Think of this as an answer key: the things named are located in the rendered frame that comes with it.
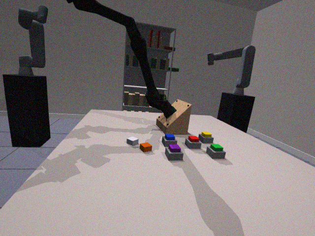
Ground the purple button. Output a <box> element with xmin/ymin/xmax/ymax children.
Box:
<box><xmin>165</xmin><ymin>145</ymin><xmax>184</xmax><ymax>161</ymax></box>

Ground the yellow button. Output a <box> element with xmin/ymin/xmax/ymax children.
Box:
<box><xmin>198</xmin><ymin>132</ymin><xmax>214</xmax><ymax>144</ymax></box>

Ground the green button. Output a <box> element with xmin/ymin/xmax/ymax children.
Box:
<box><xmin>206</xmin><ymin>144</ymin><xmax>226</xmax><ymax>159</ymax></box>

